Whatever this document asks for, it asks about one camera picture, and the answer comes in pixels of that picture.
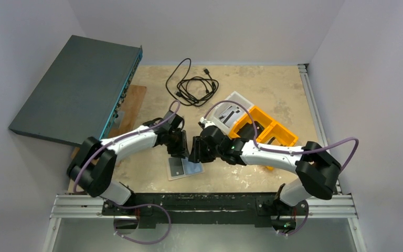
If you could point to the white plastic bin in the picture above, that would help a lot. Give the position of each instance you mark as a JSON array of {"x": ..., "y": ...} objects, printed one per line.
[{"x": 218, "y": 109}]

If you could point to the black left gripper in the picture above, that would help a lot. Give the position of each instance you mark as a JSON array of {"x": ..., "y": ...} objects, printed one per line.
[{"x": 180, "y": 145}]

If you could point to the dark grey credit card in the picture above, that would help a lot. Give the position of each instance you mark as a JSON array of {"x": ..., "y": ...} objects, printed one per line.
[{"x": 175, "y": 167}]

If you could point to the brown wooden board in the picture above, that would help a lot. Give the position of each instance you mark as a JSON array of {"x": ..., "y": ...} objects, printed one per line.
[{"x": 127, "y": 112}]

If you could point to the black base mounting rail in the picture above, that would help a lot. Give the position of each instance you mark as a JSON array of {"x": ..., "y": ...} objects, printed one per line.
[{"x": 257, "y": 209}]

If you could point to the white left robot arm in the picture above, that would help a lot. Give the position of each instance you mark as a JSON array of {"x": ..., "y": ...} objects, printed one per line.
[{"x": 93, "y": 166}]

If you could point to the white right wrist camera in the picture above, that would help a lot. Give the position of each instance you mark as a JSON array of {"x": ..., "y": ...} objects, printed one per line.
[{"x": 203, "y": 123}]

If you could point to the dark grey network switch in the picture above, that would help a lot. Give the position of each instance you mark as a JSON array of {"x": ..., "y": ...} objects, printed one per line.
[{"x": 80, "y": 93}]

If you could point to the orange plastic bin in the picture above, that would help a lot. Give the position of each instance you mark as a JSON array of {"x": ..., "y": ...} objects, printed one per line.
[{"x": 269, "y": 130}]

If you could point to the papers in white bin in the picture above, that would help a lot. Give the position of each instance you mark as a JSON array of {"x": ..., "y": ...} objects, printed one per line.
[{"x": 229, "y": 116}]

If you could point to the black part in orange bin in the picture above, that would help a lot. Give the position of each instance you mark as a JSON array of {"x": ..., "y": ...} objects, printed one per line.
[{"x": 247, "y": 131}]

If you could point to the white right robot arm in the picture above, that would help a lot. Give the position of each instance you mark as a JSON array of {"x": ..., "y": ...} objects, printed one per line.
[{"x": 317, "y": 171}]

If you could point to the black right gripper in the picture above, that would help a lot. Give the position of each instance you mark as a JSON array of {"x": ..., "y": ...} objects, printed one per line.
[{"x": 199, "y": 149}]

